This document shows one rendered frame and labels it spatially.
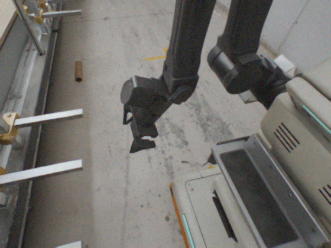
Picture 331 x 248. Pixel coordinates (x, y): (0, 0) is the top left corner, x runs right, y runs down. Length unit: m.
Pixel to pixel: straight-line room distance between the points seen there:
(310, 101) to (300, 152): 0.16
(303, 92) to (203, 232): 1.03
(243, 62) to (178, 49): 0.13
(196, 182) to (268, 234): 0.83
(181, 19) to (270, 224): 0.45
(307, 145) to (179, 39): 0.31
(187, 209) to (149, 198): 0.37
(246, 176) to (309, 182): 0.12
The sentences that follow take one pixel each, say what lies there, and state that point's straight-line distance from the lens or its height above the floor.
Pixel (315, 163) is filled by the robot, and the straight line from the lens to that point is 0.48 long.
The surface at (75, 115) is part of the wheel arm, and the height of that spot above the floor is 0.82.
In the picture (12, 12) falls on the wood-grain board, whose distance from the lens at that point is 1.76.
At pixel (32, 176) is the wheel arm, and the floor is 0.83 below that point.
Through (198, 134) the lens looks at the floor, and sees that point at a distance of 1.82.
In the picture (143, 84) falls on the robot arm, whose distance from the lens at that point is 0.40.
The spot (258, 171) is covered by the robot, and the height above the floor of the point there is 1.04.
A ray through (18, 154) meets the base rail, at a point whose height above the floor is 0.70.
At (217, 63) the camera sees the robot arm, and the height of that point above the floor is 1.25.
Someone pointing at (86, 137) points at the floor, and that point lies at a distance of 1.81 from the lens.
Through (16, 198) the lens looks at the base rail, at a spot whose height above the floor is 0.70.
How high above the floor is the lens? 1.51
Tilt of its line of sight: 48 degrees down
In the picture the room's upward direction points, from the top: straight up
